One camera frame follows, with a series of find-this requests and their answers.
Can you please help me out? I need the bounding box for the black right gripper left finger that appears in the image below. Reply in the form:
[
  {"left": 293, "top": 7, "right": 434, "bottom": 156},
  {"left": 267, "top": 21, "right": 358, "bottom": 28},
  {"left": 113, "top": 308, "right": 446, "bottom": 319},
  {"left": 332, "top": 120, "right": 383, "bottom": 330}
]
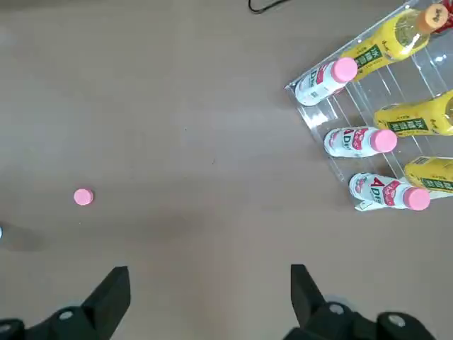
[{"left": 0, "top": 266, "right": 131, "bottom": 340}]

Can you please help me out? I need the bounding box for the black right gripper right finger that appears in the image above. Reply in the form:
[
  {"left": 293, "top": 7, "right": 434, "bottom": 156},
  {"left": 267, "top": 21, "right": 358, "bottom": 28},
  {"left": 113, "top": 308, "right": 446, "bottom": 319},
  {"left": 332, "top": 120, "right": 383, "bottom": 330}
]
[{"left": 285, "top": 263, "right": 438, "bottom": 340}]

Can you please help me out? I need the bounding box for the pink bottle cap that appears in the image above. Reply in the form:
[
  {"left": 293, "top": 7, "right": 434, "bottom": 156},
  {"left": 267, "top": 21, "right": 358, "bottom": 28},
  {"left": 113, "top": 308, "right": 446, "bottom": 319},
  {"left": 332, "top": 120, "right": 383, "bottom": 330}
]
[{"left": 73, "top": 188, "right": 95, "bottom": 206}]

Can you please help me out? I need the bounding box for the white pink-capped drink bottle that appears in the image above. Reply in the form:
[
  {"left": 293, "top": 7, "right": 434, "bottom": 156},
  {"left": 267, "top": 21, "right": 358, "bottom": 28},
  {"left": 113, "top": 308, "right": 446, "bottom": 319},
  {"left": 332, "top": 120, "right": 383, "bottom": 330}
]
[
  {"left": 294, "top": 56, "right": 359, "bottom": 106},
  {"left": 323, "top": 126, "right": 398, "bottom": 159},
  {"left": 348, "top": 172, "right": 432, "bottom": 212}
]

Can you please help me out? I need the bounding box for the yellow tea bottle orange cap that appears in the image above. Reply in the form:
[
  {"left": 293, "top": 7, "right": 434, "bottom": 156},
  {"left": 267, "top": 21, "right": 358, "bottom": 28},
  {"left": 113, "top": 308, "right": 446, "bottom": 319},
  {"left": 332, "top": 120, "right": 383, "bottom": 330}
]
[
  {"left": 403, "top": 155, "right": 453, "bottom": 195},
  {"left": 339, "top": 3, "right": 449, "bottom": 83},
  {"left": 374, "top": 90, "right": 453, "bottom": 137}
]

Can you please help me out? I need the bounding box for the clear acrylic stepped shelf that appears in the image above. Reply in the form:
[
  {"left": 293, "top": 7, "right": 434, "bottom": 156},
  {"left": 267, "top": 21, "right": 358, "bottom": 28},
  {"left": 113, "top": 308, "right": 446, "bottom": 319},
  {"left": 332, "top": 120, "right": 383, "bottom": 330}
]
[{"left": 284, "top": 0, "right": 453, "bottom": 213}]

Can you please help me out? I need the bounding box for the thin black cable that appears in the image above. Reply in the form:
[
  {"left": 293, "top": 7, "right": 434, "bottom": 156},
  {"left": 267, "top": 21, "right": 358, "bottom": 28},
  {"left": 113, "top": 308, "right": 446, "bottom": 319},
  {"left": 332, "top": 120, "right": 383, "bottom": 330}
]
[{"left": 247, "top": 0, "right": 287, "bottom": 15}]

